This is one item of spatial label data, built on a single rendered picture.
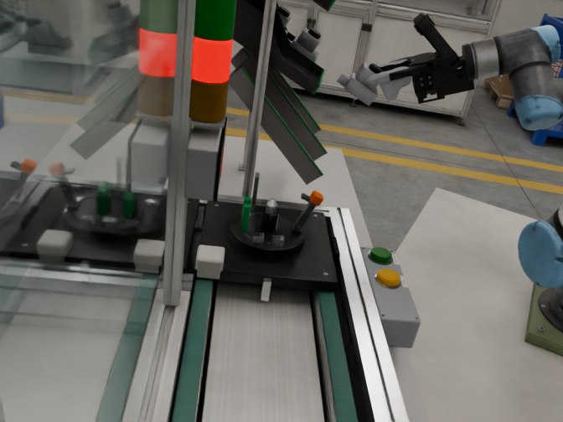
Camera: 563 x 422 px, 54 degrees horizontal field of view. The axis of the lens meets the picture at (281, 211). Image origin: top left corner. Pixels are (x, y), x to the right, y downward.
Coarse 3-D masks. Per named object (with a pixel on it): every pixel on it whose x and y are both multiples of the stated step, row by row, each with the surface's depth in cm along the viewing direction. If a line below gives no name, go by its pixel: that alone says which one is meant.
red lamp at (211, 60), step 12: (204, 48) 64; (216, 48) 64; (228, 48) 65; (192, 60) 65; (204, 60) 64; (216, 60) 64; (228, 60) 66; (192, 72) 66; (204, 72) 65; (216, 72) 65; (228, 72) 67
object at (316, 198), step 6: (312, 192) 98; (306, 198) 97; (312, 198) 97; (318, 198) 97; (312, 204) 98; (318, 204) 98; (306, 210) 99; (312, 210) 99; (300, 216) 100; (306, 216) 99; (300, 222) 100; (300, 228) 100
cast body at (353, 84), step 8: (368, 64) 113; (360, 72) 111; (368, 72) 110; (376, 72) 111; (344, 80) 114; (352, 80) 112; (360, 80) 111; (344, 88) 113; (352, 88) 112; (360, 88) 112; (368, 88) 112; (360, 96) 113; (368, 96) 113; (368, 104) 113
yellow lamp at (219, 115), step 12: (192, 84) 66; (204, 84) 66; (216, 84) 66; (228, 84) 68; (192, 96) 67; (204, 96) 66; (216, 96) 67; (192, 108) 68; (204, 108) 67; (216, 108) 68; (204, 120) 68; (216, 120) 68
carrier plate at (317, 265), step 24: (216, 216) 106; (312, 216) 111; (216, 240) 98; (312, 240) 103; (240, 264) 93; (264, 264) 94; (288, 264) 95; (312, 264) 96; (312, 288) 93; (336, 288) 93
